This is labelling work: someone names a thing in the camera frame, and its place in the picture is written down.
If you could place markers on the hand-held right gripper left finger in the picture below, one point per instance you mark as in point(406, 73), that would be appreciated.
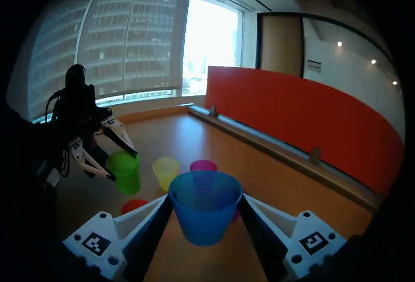
point(110, 233)

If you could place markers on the yellow plastic cup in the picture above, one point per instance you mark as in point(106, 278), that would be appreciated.
point(166, 173)

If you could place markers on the purple plastic cup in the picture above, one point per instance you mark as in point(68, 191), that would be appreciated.
point(204, 166)

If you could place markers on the red plastic cup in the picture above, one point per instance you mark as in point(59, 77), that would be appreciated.
point(132, 206)

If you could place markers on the blue plastic cup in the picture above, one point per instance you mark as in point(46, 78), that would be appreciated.
point(205, 210)

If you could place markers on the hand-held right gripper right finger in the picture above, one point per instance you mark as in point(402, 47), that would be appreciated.
point(298, 233)

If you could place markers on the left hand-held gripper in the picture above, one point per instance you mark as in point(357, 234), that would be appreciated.
point(76, 107)

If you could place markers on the green plastic cup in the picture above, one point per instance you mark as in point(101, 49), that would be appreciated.
point(125, 173)

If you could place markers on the red desk screen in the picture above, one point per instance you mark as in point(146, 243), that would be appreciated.
point(308, 126)

